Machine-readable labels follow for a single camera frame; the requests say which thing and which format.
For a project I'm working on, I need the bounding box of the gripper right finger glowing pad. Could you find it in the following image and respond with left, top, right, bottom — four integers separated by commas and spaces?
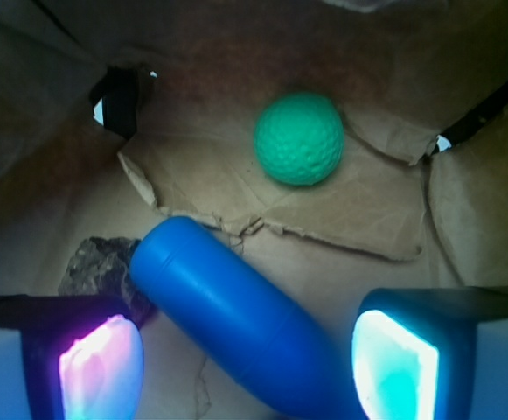
351, 286, 508, 419

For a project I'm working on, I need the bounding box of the dark brown rock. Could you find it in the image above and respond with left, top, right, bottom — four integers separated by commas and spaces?
58, 236, 155, 327

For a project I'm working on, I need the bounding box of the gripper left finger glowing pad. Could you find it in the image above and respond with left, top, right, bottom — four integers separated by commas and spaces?
0, 295, 144, 419

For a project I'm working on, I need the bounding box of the brown paper bag enclosure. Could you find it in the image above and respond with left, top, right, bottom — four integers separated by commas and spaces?
0, 0, 508, 420

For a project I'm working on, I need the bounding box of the blue plastic bottle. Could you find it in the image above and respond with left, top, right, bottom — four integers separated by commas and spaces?
129, 216, 365, 419

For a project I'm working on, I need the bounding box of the green dimpled ball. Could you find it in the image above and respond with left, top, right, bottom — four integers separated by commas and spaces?
254, 92, 344, 186

